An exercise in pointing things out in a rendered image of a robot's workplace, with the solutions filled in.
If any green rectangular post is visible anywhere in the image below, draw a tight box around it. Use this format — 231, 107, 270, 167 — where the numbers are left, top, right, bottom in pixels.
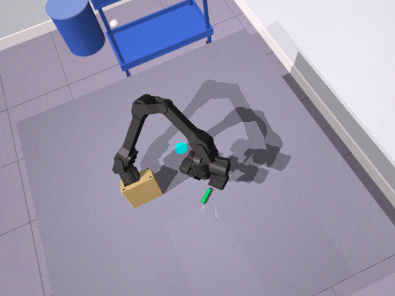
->
201, 188, 211, 204

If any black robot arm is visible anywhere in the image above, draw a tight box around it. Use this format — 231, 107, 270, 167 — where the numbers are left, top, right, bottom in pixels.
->
112, 94, 231, 187

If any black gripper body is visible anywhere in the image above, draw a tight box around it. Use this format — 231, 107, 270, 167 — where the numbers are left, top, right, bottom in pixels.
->
179, 158, 229, 190

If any cyan circle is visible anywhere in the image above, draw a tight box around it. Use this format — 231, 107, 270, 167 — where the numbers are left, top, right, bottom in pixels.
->
175, 143, 187, 154

